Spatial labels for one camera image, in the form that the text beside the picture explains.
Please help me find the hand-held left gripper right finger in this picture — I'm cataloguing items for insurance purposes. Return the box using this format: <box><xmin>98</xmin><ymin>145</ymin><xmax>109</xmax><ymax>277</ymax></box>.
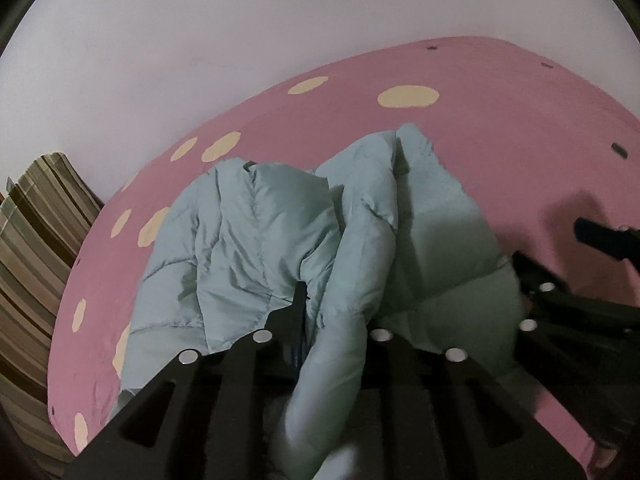
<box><xmin>371</xmin><ymin>329</ymin><xmax>589</xmax><ymax>480</ymax></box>

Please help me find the pink dotted bed sheet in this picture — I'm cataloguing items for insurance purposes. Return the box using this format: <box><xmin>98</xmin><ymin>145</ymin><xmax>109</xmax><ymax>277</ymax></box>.
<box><xmin>47</xmin><ymin>35</ymin><xmax>640</xmax><ymax>480</ymax></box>

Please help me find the light blue puffer jacket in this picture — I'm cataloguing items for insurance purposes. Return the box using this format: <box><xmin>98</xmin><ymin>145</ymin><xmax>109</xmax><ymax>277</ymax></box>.
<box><xmin>107</xmin><ymin>122</ymin><xmax>523</xmax><ymax>480</ymax></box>

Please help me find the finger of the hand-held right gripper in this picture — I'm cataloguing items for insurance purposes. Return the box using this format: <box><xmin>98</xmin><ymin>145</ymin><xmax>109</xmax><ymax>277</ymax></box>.
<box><xmin>574</xmin><ymin>216</ymin><xmax>640</xmax><ymax>277</ymax></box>
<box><xmin>511</xmin><ymin>252</ymin><xmax>640</xmax><ymax>347</ymax></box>

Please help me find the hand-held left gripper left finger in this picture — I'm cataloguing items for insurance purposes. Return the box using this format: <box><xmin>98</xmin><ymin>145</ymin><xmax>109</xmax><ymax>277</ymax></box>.
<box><xmin>62</xmin><ymin>281</ymin><xmax>308</xmax><ymax>480</ymax></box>

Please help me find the striped brown green pillow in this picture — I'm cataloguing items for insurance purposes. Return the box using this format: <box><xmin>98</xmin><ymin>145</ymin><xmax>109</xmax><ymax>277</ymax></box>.
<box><xmin>0</xmin><ymin>152</ymin><xmax>106</xmax><ymax>466</ymax></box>

